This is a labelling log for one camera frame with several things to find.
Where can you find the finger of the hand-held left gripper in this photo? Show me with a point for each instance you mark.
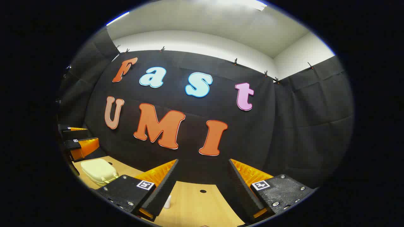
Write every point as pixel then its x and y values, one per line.
pixel 75 134
pixel 72 145

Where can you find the white pump bottle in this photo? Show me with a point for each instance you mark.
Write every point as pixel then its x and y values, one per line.
pixel 167 202

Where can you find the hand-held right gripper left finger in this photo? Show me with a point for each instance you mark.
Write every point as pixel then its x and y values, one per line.
pixel 164 189

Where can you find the ceiling light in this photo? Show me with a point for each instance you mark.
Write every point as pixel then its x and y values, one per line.
pixel 255 4

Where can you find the pale yellow suitcase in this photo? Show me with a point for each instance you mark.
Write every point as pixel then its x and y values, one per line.
pixel 98 170

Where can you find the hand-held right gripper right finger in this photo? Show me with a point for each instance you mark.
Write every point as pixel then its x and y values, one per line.
pixel 243 189

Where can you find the black backdrop cloth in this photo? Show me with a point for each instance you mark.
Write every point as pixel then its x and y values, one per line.
pixel 268 142

